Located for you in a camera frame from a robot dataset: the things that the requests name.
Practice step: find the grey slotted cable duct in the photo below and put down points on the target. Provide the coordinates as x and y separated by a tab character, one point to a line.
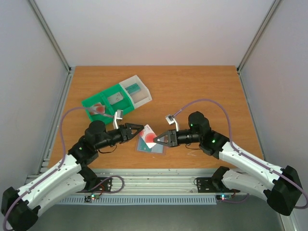
110	200

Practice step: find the aluminium corner post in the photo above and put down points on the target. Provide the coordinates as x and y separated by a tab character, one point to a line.
42	21
258	35

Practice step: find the green plastic bin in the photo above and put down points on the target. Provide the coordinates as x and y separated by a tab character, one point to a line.
101	97

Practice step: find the left small circuit board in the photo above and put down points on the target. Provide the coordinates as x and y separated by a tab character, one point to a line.
92	197

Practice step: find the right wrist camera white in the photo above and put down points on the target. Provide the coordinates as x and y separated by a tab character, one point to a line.
172	120

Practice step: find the white translucent plastic bin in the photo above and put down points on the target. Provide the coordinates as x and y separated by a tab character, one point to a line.
138	93

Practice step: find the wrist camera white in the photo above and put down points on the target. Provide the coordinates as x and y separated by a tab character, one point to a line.
118	115
172	120

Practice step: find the right small circuit board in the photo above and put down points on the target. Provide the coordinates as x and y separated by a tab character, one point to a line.
224	197

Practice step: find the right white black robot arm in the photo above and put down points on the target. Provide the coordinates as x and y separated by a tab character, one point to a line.
280	187

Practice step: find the teal card in white bin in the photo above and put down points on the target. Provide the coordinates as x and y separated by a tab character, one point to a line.
133	89

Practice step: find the small circuit board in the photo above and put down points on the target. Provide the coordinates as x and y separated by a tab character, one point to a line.
92	197
224	197

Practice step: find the red circle white card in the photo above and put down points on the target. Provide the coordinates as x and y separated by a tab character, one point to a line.
147	134

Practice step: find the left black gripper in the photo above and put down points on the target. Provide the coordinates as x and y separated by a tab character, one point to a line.
125	131

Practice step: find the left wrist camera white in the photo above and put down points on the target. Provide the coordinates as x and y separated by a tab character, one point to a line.
118	115

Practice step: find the red circle card in bin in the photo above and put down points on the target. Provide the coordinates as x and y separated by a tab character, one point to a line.
97	109

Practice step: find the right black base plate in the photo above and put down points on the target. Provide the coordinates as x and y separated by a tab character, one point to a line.
205	185

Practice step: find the teal credit card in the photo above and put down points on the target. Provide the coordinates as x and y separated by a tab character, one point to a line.
142	146

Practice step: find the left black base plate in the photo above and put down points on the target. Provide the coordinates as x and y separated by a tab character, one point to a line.
103	185

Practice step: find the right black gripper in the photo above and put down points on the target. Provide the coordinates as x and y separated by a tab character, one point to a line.
172	138

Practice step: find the grey card in green bin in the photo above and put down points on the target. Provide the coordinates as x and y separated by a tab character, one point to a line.
115	98

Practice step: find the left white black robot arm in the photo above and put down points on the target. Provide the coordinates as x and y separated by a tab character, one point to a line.
22	207

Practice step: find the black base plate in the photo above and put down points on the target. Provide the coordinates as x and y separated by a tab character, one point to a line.
103	185
205	185

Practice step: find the aluminium rail frame front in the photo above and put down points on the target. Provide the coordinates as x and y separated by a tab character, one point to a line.
154	180

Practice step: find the right aluminium corner post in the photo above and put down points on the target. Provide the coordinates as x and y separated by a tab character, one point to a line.
258	35

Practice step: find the left aluminium corner post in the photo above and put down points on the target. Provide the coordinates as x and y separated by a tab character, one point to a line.
42	21

